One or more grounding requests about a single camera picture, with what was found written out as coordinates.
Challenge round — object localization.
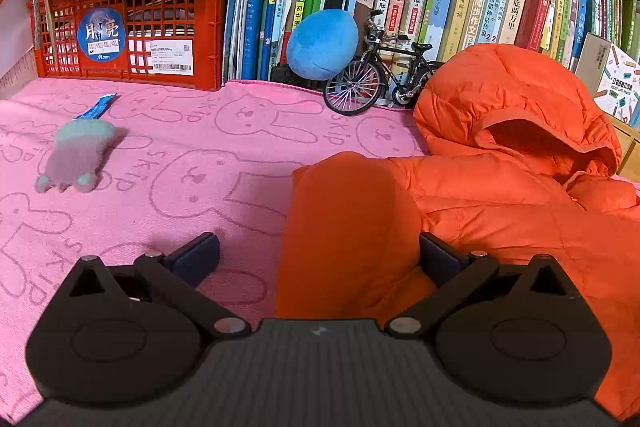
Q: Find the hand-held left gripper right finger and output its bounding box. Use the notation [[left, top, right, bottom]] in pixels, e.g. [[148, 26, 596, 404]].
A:
[[385, 232, 586, 340]]

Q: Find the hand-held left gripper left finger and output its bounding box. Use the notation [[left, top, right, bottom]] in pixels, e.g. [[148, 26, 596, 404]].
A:
[[50, 232, 252, 341]]

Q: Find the orange hooded puffer jacket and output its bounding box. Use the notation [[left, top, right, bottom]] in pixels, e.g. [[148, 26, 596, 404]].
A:
[[275, 43, 640, 423]]

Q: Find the pink rabbit print blanket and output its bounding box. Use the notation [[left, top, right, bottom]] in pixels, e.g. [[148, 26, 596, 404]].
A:
[[0, 77, 431, 425]]

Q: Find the grey plush toy blue tag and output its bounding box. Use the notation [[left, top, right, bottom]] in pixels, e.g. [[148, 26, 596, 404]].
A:
[[35, 93, 118, 194]]

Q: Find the miniature black bicycle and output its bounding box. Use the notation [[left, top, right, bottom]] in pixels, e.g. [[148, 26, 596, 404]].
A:
[[322, 9, 443, 116]]

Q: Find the wooden drawer box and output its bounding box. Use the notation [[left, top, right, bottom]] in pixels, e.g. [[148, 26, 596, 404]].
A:
[[611, 114, 640, 180]]

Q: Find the large red plastic crate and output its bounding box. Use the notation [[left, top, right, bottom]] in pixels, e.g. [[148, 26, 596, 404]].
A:
[[27, 0, 232, 92]]

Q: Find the round blue plush ball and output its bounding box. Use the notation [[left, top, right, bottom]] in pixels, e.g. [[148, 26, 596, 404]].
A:
[[286, 9, 360, 81]]

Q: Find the white pencil print box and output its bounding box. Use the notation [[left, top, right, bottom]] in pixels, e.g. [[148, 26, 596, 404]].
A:
[[574, 33, 640, 130]]

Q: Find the row of green spined books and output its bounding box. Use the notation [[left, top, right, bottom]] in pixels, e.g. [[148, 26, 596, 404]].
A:
[[542, 0, 640, 72]]

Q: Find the white paper bag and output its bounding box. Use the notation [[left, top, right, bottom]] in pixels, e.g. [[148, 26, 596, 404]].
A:
[[0, 0, 38, 80]]

